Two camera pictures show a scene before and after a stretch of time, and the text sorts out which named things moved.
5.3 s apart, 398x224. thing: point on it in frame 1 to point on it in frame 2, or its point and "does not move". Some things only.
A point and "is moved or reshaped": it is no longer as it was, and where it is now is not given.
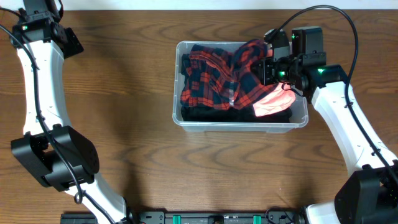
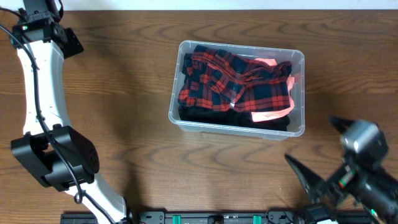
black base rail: (280, 216) does not move
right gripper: (269, 76) to (347, 185)
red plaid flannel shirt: (221, 79) is moved or reshaped
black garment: (248, 114) to (280, 124)
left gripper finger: (74, 45) does not move
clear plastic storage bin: (216, 90) does not move
